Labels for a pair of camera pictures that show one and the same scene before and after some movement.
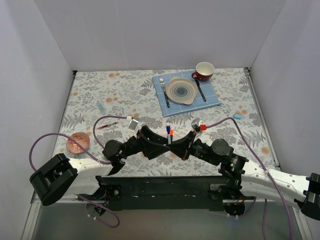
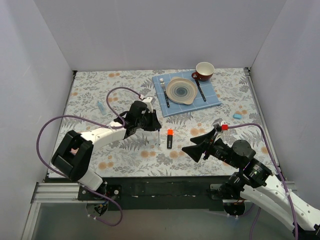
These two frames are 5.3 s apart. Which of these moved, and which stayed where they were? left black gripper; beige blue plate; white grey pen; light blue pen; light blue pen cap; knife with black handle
Moved: left black gripper; white grey pen
Stayed: light blue pen cap; beige blue plate; light blue pen; knife with black handle
